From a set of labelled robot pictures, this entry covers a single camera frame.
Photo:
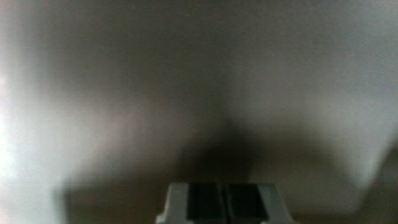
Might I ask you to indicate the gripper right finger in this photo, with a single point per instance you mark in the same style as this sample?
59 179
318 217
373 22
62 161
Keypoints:
254 205

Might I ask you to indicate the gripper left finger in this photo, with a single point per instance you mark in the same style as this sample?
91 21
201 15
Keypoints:
192 204

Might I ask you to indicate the white cabinet body box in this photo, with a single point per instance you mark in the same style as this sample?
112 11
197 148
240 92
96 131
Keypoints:
197 90

